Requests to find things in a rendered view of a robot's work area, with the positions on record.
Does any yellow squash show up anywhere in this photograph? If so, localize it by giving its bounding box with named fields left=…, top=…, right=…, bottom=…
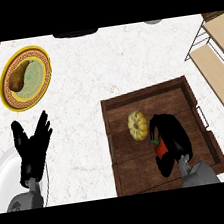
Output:
left=125, top=108, right=151, bottom=143

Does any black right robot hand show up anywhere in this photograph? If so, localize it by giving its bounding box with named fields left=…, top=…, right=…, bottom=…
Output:
left=146, top=109, right=196, bottom=180

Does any black object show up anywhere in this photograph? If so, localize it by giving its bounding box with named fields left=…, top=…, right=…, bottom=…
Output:
left=52, top=27, right=100, bottom=41

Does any red bell pepper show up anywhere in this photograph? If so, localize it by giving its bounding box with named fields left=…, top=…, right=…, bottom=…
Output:
left=150, top=136, right=170, bottom=162

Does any grey round object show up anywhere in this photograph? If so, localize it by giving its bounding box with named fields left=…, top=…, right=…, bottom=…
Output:
left=143, top=18, right=164, bottom=27

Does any white round plate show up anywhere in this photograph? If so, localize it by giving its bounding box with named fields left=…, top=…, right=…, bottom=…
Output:
left=0, top=142, right=54, bottom=215

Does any brown wooden tray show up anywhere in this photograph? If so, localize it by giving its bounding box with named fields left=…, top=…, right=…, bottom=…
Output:
left=97, top=70, right=224, bottom=199

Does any yellow patterned plate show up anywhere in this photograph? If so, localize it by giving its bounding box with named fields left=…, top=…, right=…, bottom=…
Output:
left=0, top=42, right=58, bottom=114

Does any brown pear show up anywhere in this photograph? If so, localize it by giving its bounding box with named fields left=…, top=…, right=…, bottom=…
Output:
left=4, top=59, right=35, bottom=94

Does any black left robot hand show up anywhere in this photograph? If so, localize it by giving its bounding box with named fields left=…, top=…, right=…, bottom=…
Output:
left=8, top=109, right=61, bottom=191

